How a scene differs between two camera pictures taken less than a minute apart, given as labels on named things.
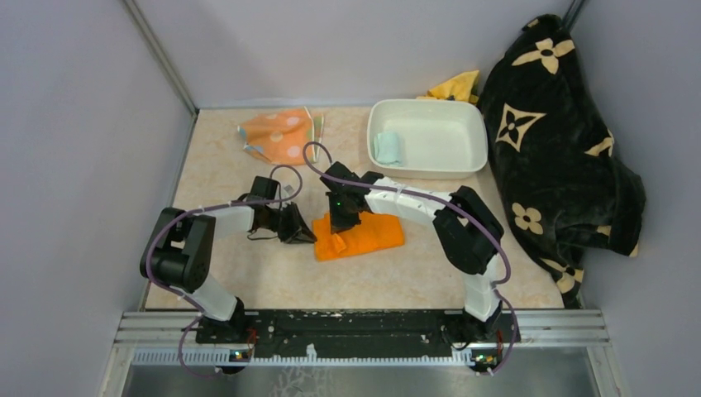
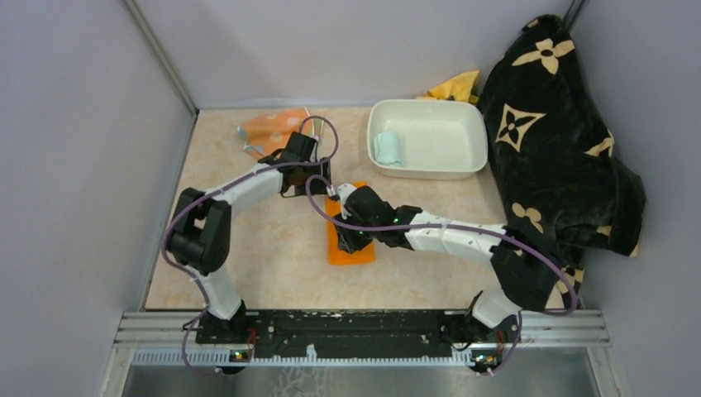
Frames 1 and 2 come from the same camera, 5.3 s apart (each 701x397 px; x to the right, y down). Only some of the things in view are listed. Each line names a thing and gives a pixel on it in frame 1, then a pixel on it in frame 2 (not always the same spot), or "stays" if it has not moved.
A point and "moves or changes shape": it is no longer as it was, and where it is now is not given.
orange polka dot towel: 280,137 stays
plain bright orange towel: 375,231 moves or changes shape
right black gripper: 337,223 to 345,240
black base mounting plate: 359,333 stays
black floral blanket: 563,185 stays
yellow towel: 463,88 stays
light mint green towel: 388,148 stays
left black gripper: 297,232 to 326,170
